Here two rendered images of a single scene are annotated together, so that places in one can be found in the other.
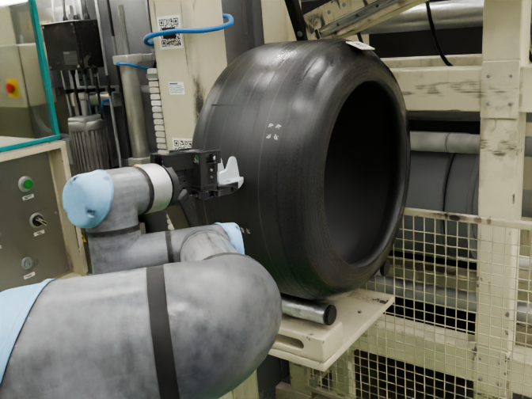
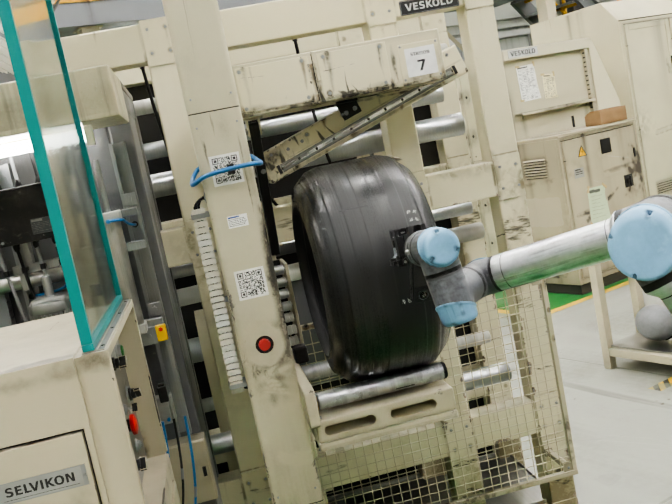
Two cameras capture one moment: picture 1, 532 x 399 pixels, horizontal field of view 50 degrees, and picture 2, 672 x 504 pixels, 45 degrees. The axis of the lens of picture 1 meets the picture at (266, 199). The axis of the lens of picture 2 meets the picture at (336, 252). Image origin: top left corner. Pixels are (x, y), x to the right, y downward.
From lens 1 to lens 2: 149 cm
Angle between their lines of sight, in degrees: 45
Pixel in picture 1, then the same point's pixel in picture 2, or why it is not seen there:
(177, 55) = (237, 189)
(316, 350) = (448, 400)
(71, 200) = (438, 246)
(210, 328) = not seen: outside the picture
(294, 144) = (428, 221)
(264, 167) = not seen: hidden behind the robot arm
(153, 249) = (473, 276)
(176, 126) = (238, 259)
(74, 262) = (149, 444)
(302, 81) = (406, 179)
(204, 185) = not seen: hidden behind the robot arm
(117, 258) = (466, 283)
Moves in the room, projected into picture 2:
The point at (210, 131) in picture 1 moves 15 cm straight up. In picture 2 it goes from (352, 230) to (339, 167)
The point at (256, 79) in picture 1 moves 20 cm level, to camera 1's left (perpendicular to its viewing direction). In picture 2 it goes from (366, 185) to (309, 200)
